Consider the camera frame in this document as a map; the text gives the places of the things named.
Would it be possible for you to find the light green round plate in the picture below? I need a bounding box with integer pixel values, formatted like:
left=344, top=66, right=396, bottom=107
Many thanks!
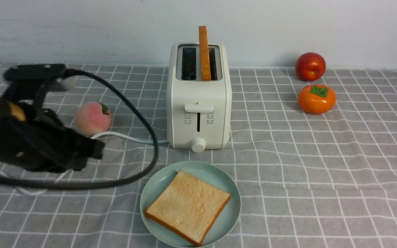
left=139, top=161, right=242, bottom=248

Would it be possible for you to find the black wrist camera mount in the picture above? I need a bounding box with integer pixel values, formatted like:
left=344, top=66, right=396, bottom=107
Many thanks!
left=2, top=63, right=76, bottom=109

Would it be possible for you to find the white power cord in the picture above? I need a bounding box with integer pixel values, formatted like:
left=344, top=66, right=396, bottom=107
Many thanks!
left=0, top=132, right=169, bottom=196

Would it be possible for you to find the pink peach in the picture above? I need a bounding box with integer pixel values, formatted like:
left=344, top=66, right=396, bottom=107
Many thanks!
left=74, top=102, right=112, bottom=136

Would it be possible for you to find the orange persimmon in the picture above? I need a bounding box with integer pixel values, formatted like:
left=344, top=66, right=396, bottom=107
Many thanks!
left=298, top=84, right=337, bottom=115

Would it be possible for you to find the grey checked tablecloth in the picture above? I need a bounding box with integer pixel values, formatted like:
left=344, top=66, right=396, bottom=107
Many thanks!
left=0, top=69, right=397, bottom=248

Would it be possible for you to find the toast slice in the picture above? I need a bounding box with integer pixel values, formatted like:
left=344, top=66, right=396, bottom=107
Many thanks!
left=198, top=25, right=211, bottom=81
left=144, top=170, right=231, bottom=247

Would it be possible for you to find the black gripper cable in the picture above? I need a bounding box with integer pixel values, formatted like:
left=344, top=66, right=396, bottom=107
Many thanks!
left=0, top=69, right=160, bottom=190

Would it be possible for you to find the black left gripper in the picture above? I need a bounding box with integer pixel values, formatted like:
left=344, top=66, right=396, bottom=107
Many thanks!
left=0, top=97, right=105, bottom=173

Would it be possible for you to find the white two-slot toaster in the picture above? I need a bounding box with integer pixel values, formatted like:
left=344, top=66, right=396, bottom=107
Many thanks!
left=166, top=43, right=233, bottom=153

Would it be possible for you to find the red apple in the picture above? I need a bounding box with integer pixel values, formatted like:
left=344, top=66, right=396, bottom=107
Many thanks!
left=295, top=52, right=326, bottom=82

